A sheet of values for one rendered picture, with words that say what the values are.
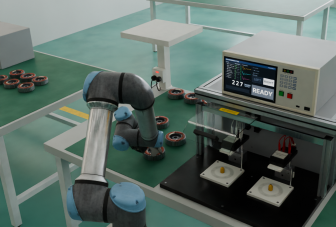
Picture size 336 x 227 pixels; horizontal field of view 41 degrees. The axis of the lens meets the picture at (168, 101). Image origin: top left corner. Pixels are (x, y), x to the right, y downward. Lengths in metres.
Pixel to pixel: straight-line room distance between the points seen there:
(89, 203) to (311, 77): 0.98
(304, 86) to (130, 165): 0.92
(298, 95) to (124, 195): 0.85
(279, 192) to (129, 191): 0.76
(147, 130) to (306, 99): 0.66
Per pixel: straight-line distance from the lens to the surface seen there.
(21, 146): 4.18
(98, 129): 1.62
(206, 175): 2.13
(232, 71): 2.05
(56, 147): 2.53
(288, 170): 2.12
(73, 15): 7.28
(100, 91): 1.64
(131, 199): 1.52
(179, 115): 2.72
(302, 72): 1.91
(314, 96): 1.92
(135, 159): 2.33
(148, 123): 1.82
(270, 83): 1.98
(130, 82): 1.63
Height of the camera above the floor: 1.98
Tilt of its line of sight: 25 degrees down
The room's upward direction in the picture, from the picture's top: 2 degrees counter-clockwise
